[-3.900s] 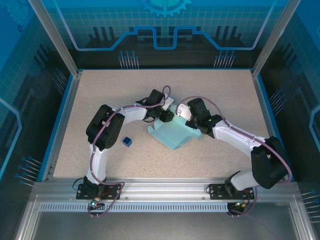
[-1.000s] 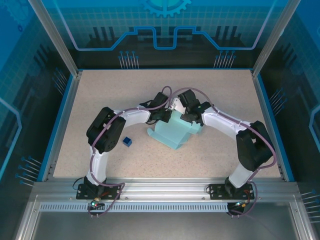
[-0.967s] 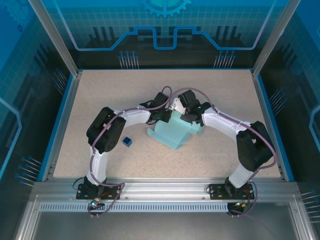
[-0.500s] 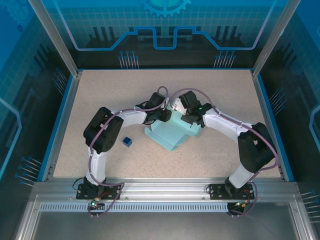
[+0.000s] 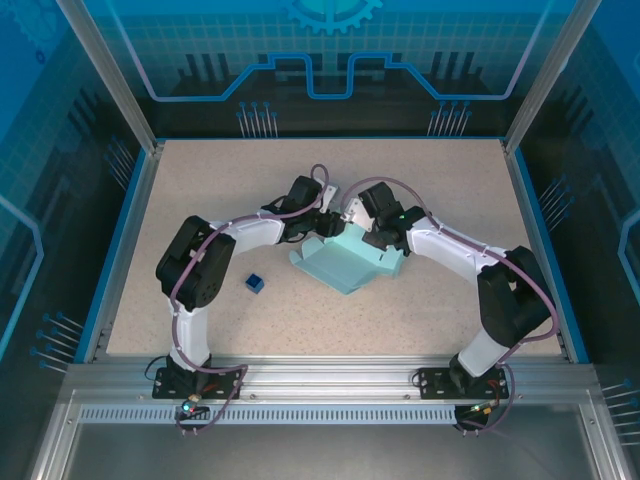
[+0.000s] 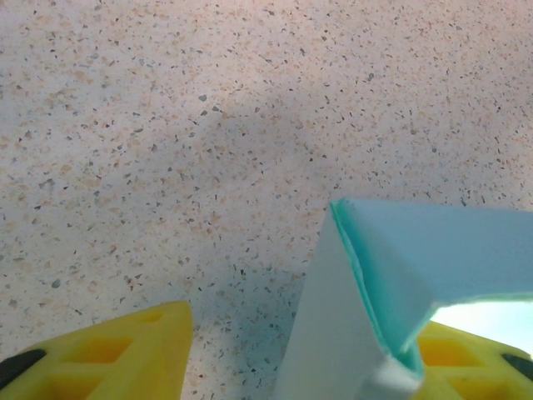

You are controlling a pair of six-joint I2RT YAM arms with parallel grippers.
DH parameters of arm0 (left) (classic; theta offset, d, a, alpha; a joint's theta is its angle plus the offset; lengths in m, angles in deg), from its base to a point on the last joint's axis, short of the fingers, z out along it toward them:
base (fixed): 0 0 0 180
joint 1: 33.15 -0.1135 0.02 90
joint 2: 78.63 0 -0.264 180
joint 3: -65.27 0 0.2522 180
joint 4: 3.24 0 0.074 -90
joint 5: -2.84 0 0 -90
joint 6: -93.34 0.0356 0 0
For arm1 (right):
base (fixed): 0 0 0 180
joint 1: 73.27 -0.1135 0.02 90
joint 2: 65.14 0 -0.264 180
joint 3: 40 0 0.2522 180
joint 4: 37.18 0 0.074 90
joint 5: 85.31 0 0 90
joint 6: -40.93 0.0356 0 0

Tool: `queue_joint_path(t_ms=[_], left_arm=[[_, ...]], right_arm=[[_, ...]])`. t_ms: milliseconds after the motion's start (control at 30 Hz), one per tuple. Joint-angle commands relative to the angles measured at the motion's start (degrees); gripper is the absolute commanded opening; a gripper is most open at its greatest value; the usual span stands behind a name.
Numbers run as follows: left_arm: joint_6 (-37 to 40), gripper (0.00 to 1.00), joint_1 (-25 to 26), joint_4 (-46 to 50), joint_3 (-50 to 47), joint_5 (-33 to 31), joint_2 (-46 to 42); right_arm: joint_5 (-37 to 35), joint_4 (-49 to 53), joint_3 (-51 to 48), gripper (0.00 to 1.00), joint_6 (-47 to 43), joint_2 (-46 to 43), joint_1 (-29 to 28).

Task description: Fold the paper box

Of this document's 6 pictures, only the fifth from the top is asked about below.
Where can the light blue paper box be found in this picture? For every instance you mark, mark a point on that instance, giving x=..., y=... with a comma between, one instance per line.
x=345, y=265

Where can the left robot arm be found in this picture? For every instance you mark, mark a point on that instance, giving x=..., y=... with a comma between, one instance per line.
x=195, y=265

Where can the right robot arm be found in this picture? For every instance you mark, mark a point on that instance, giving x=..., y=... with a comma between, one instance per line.
x=510, y=300

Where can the small blue cube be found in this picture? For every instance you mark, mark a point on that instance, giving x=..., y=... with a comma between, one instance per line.
x=255, y=283

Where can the aluminium mounting beam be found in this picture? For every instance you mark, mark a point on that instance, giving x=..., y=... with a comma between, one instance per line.
x=325, y=377

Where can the clear printed acrylic panel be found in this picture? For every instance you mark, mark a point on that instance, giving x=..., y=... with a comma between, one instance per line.
x=200, y=50

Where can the brushed metal plate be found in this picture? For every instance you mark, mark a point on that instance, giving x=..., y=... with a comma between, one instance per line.
x=325, y=450

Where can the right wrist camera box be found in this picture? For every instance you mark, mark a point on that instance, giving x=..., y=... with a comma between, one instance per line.
x=356, y=214

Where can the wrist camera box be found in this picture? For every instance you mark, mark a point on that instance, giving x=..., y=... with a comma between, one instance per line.
x=356, y=214
x=330, y=195

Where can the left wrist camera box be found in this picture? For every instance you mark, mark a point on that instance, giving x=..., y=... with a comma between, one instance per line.
x=330, y=195

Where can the aluminium table side rail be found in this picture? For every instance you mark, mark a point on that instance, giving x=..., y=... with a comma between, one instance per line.
x=131, y=235
x=530, y=225

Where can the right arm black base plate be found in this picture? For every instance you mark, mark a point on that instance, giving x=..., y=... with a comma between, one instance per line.
x=435, y=385

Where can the blue table border frame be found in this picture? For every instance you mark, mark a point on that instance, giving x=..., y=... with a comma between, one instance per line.
x=549, y=250

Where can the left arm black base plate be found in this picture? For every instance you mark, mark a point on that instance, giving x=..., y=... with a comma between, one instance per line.
x=225, y=387

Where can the aluminium frame post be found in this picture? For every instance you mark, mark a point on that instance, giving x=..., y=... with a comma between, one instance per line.
x=112, y=75
x=549, y=75

